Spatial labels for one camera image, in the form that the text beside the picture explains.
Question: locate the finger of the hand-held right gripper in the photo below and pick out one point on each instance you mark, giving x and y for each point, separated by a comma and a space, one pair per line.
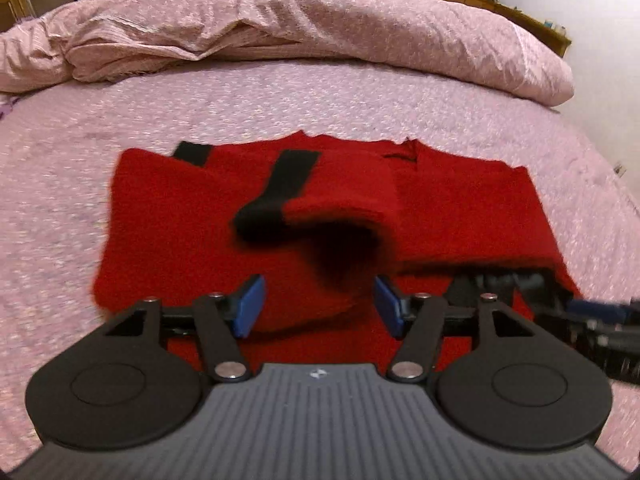
505, 285
595, 311

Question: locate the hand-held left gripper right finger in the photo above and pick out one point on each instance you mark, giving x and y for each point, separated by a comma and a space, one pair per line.
390, 307

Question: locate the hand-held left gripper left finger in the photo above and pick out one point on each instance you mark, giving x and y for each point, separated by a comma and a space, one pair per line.
249, 307

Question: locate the red knit cardigan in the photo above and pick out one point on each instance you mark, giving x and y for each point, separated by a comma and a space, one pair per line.
175, 220

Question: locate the pink floral bed sheet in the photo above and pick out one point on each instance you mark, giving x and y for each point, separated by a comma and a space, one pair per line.
75, 160

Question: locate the pink floral duvet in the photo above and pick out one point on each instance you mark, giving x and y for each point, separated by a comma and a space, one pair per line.
300, 15

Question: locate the lilac cloth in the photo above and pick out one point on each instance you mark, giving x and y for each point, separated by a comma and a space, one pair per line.
5, 104

